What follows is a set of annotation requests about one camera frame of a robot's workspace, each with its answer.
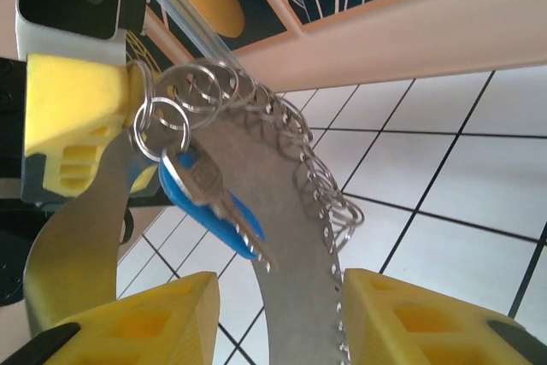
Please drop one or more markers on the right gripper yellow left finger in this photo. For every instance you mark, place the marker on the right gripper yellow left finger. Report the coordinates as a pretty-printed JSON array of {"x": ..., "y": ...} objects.
[{"x": 141, "y": 326}]

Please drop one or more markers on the curved metal strip with keyrings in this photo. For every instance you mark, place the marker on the curved metal strip with keyrings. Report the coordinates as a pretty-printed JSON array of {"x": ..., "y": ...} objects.
[{"x": 265, "y": 160}]

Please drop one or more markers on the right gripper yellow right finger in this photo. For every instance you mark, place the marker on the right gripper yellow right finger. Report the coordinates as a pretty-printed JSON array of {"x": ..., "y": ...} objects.
[{"x": 427, "y": 331}]

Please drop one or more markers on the silver key with blue tag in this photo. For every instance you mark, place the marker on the silver key with blue tag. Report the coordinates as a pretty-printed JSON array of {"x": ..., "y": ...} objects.
[{"x": 205, "y": 185}]

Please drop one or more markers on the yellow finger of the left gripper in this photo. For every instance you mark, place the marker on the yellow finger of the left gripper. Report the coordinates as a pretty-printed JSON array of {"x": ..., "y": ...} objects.
[
  {"x": 72, "y": 95},
  {"x": 145, "y": 179}
]

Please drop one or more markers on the silver keyring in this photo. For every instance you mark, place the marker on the silver keyring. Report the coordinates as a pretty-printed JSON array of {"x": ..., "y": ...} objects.
[{"x": 185, "y": 130}]

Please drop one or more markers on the aluminium corner post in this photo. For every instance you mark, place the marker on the aluminium corner post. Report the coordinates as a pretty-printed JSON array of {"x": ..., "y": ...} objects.
[{"x": 166, "y": 1}]

